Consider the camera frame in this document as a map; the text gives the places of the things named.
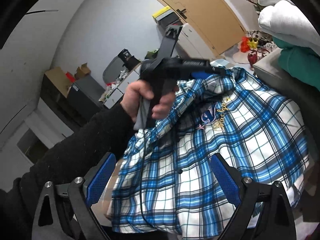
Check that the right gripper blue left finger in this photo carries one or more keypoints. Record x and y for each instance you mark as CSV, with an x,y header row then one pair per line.
x,y
65,211

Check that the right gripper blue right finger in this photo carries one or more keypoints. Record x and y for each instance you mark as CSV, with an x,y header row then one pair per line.
x,y
262,211

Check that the blue white plaid shirt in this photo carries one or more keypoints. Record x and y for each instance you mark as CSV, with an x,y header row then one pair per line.
x,y
165,181

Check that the left forearm black sleeve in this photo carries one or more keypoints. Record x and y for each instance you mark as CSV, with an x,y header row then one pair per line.
x,y
108,131

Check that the person's left hand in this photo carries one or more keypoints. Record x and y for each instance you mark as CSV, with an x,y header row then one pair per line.
x,y
142,89

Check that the white drawer cabinet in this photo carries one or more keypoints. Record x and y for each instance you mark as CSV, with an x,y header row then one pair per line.
x,y
191,45

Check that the grey suitcase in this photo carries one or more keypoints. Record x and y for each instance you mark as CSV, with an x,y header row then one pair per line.
x,y
113,70

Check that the white desk drawer unit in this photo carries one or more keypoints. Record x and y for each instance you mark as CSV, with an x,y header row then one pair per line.
x,y
119,91

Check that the yellow black box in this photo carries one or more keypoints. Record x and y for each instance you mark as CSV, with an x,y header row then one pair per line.
x,y
164,17

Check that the cardboard box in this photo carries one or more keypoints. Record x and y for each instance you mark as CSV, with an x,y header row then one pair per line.
x,y
82,71

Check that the wooden door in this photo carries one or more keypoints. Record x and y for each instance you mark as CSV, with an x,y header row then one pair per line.
x,y
213,20

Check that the black cabinet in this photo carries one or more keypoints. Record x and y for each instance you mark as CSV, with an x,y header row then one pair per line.
x,y
78,106

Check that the red vase with flowers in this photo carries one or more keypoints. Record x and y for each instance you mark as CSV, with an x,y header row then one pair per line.
x,y
254,43

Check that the grey folded sweatshirt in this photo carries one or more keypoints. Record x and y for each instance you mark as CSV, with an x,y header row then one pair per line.
x,y
283,20

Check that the green folded garment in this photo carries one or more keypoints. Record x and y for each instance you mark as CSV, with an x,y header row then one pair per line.
x,y
300,62

